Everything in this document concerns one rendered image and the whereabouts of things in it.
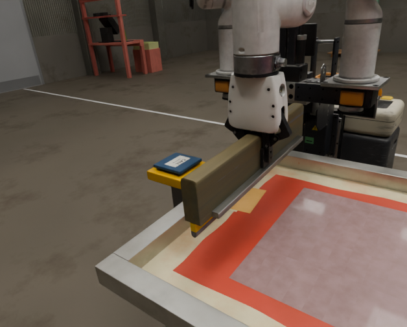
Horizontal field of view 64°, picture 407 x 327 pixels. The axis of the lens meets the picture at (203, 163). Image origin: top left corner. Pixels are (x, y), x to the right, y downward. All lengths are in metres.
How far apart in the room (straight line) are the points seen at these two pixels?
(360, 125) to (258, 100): 1.13
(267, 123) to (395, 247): 0.31
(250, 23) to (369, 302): 0.44
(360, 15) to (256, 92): 0.53
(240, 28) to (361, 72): 0.57
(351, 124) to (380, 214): 0.95
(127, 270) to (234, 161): 0.24
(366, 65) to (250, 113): 0.54
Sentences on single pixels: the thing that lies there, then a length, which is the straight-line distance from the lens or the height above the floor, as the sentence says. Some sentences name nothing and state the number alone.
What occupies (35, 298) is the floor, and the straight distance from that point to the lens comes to 2.12.
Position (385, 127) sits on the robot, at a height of 0.84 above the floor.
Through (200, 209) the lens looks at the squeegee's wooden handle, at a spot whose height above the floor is 1.09.
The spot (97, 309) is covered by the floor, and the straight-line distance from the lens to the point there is 1.91.
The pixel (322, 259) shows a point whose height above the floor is 0.96.
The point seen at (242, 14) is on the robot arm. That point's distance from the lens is 0.53.
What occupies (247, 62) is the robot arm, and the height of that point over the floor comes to 1.27.
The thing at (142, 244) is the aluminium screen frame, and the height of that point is 0.99.
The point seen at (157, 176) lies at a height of 0.94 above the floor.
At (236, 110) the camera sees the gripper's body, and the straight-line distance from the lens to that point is 0.58.
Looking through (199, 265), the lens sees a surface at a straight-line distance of 0.58.
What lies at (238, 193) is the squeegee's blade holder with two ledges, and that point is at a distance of 0.53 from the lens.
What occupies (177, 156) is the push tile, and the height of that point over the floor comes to 0.97.
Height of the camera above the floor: 1.35
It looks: 25 degrees down
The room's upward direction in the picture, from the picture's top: 4 degrees counter-clockwise
